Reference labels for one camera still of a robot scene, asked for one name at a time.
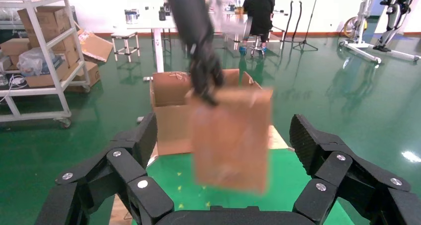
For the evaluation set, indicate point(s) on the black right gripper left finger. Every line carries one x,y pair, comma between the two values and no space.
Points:
95,190

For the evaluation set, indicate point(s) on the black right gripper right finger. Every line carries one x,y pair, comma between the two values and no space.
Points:
355,187

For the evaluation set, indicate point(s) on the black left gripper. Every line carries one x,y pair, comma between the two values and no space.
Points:
194,22

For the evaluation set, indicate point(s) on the large open cardboard carton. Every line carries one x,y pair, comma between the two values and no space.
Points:
171,128

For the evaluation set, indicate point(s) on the printed cardboard box on floor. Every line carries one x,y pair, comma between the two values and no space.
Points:
90,73

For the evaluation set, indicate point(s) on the open flapped cardboard box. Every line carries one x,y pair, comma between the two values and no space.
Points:
95,47

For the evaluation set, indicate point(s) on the long cardboard box on cart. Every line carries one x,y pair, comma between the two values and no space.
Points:
39,80

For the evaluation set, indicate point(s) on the small cardboard box on cart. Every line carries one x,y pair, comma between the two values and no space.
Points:
14,45

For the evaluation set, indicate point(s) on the big cardboard box on cart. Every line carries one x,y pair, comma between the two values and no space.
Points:
42,19

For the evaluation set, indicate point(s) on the metal swivel stool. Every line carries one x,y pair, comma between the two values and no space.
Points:
258,47

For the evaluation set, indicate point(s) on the white table with leg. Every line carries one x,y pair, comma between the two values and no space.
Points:
159,52

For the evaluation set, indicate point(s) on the large green table cloth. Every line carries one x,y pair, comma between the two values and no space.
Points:
283,184

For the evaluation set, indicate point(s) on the black bottle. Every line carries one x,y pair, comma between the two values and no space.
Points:
162,14

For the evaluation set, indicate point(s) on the seated person in black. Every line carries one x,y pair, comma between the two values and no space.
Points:
258,9

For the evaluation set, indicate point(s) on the white work desk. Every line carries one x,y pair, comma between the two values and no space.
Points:
279,13

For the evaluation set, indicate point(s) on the white metal shelf cart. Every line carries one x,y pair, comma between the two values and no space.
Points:
33,117

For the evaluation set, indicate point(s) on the black curved stand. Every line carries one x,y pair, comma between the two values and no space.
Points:
288,19
298,19

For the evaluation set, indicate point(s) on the metal cans on table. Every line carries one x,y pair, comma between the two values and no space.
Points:
131,17

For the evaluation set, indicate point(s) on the black tripod microphone stand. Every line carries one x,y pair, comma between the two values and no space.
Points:
307,26

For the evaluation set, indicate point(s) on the clear plastic bag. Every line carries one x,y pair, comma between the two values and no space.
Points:
33,62

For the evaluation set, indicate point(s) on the yellow wheel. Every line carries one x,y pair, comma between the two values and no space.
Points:
348,26

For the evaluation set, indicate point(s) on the exoskeleton legs on stand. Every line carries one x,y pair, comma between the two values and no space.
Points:
393,19

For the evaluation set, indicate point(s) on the small white frame stool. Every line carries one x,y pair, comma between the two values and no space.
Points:
125,35

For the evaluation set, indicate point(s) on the white floor stand frame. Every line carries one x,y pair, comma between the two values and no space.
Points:
361,47

